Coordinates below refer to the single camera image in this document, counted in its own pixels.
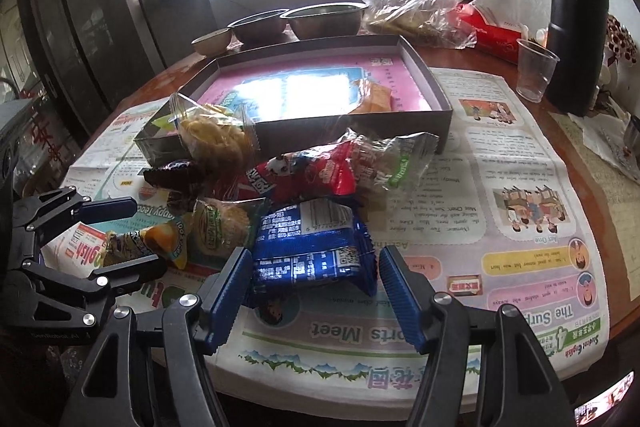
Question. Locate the round biscuit packet green label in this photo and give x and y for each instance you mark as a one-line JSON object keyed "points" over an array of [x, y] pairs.
{"points": [[220, 224]]}

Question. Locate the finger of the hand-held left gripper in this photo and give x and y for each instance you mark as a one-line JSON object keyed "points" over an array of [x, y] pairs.
{"points": [[135, 269], [110, 209]]}

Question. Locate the small ceramic bowl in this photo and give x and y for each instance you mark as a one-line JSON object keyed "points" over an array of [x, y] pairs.
{"points": [[212, 42]]}

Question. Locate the blue snack packet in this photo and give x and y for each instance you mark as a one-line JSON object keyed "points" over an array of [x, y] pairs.
{"points": [[305, 252]]}

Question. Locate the handwritten paper sheet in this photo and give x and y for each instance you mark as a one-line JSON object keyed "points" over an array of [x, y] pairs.
{"points": [[595, 142]]}

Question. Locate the clear plastic cup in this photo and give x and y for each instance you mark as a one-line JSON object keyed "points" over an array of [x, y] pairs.
{"points": [[535, 72]]}

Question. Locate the large metal bowl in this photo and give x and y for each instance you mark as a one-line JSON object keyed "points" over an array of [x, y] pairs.
{"points": [[325, 24]]}

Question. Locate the red cartoon snack packet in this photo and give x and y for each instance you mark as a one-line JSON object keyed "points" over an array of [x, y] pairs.
{"points": [[305, 172]]}

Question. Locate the colourful printed newspaper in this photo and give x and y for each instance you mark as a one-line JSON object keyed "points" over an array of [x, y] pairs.
{"points": [[500, 187]]}

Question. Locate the dark brown snack packet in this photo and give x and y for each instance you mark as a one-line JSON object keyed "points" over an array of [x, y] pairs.
{"points": [[170, 174]]}

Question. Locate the small metal bowl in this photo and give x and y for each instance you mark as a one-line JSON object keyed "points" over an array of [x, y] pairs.
{"points": [[257, 29]]}

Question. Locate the clear plastic bag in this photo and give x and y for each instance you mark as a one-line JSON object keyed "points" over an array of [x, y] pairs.
{"points": [[420, 7]]}

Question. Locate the black thermos flask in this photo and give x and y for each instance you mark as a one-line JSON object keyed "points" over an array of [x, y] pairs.
{"points": [[575, 32]]}

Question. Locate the shallow cardboard box pink bottom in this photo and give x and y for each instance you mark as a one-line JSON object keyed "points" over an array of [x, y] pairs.
{"points": [[300, 132]]}

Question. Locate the clear packet of yellow chips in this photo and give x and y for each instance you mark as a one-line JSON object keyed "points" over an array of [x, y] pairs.
{"points": [[215, 142]]}

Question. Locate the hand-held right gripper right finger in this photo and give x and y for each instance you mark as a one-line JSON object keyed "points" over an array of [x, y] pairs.
{"points": [[400, 302]]}

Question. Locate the clear snack packet green label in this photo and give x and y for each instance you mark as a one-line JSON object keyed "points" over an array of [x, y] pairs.
{"points": [[400, 162]]}

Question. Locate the red tissue box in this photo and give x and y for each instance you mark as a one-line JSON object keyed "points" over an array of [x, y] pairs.
{"points": [[492, 32]]}

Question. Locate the spotted cloth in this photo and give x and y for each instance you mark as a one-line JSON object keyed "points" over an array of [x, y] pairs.
{"points": [[622, 39]]}

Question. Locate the yellow orange snack packet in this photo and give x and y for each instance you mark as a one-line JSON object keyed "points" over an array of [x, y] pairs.
{"points": [[155, 239]]}

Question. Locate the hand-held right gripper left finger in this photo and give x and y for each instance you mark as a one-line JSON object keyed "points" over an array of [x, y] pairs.
{"points": [[227, 297]]}

